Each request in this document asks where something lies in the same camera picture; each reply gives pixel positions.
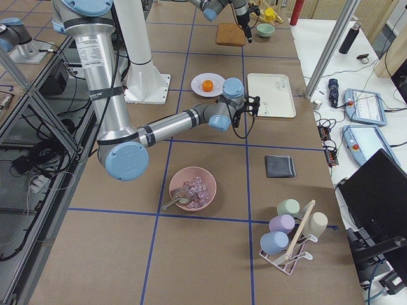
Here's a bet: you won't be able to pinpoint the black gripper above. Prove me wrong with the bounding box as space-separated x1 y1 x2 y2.
237 13 252 43
232 107 246 128

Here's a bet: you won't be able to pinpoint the orange fruit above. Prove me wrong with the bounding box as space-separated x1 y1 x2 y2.
202 79 214 92

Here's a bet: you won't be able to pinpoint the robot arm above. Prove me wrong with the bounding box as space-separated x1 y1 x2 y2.
188 0 259 43
53 1 248 181

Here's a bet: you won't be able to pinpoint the cream bear serving tray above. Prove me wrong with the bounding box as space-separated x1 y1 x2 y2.
247 73 296 118

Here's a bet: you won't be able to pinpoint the green ceramic bowl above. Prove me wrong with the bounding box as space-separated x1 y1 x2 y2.
256 24 275 38

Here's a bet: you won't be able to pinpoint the wooden cutting board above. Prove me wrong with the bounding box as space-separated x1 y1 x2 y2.
216 23 245 46

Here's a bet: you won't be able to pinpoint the wooden peg rack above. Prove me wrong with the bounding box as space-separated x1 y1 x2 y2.
249 0 284 25

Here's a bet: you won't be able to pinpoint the yellow cup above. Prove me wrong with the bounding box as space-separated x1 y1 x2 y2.
264 8 276 23

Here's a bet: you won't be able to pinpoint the white ceramic plate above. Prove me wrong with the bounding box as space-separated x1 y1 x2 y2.
191 72 225 97

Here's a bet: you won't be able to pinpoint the red bottle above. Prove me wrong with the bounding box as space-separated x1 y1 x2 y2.
289 0 305 26

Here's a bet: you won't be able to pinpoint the folded grey cloth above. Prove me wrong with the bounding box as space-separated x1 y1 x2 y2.
265 155 296 178

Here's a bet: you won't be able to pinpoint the pink bowl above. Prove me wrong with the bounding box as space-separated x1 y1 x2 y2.
169 166 217 212

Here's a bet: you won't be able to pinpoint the small metal cylinder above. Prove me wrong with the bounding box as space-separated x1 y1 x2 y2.
312 99 322 111

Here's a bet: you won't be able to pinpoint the ice cubes in bowl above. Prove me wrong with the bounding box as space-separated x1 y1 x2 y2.
183 177 211 209

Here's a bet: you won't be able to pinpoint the metal scoop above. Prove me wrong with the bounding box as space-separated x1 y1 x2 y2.
162 187 193 210

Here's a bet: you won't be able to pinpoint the folded dark blue umbrella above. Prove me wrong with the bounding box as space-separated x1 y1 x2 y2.
328 78 339 108

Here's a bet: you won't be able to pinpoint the black water bottle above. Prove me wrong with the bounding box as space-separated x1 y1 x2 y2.
338 22 361 54

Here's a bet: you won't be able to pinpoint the green cup on rack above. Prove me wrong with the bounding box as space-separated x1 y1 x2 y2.
277 198 300 217

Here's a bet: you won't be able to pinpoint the purple cup on rack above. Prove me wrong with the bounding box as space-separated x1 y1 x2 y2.
268 214 295 234

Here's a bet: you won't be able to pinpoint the teach pendant far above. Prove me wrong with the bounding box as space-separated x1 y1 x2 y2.
343 88 387 126

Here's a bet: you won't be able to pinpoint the teach pendant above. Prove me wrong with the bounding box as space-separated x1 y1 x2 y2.
343 88 387 126
342 125 400 166

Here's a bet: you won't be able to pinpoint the teach pendant near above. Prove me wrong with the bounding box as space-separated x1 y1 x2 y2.
342 125 400 166

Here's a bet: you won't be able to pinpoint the blue cup on rack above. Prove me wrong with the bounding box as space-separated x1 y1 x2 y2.
260 231 289 255

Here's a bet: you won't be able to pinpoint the beige cup on rack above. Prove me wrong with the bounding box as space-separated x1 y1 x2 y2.
304 212 328 238

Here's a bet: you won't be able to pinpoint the black laptop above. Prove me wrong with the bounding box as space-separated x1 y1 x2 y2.
338 147 407 274

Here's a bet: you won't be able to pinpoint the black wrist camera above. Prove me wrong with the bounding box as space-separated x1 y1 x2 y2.
246 96 260 116
248 4 261 17

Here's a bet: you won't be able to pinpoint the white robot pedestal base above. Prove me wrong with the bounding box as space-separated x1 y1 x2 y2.
113 1 170 104

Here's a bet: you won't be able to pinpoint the aluminium frame post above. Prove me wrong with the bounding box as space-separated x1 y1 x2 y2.
303 0 361 100

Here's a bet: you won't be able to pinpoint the white wire cup rack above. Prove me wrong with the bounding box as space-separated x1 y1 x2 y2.
259 200 318 275

